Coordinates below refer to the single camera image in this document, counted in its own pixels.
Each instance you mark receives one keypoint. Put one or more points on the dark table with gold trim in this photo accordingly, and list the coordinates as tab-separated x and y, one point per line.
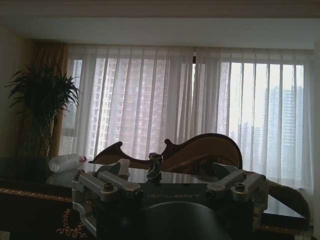
27	200

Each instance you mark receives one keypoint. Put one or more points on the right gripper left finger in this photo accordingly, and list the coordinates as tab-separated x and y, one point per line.
107	180

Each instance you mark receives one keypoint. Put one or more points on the white sheer curtain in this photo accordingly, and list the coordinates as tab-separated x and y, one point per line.
250	105
130	105

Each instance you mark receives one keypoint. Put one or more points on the ornate carved wooden chair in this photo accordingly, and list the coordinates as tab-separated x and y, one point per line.
200	152

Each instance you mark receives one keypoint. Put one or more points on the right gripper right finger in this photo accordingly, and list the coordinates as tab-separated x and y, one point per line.
237	182

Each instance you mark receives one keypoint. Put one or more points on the golden drape curtain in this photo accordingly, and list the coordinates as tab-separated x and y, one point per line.
50	62

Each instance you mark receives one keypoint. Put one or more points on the clear crushed plastic bottle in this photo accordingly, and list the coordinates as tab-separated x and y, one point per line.
64	163

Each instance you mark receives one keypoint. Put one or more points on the tall green potted plant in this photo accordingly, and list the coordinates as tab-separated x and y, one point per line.
40	100

